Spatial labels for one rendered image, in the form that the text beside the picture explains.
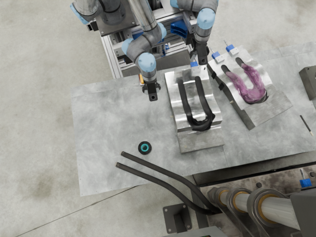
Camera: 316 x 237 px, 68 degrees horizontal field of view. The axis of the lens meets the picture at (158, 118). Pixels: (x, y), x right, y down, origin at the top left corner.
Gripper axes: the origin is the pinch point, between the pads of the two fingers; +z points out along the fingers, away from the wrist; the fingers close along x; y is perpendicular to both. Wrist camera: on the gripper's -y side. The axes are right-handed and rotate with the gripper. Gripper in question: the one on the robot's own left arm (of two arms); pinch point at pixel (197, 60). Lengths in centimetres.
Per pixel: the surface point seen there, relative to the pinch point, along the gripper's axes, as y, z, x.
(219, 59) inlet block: 4.2, 12.7, -16.5
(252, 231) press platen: -85, -28, 4
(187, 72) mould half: -0.6, 11.9, 5.2
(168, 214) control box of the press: -89, 100, 34
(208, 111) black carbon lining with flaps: -28.4, 9.4, -0.5
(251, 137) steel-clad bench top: -46, 21, -25
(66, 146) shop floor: -11, 101, 119
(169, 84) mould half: -6.1, 11.9, 17.6
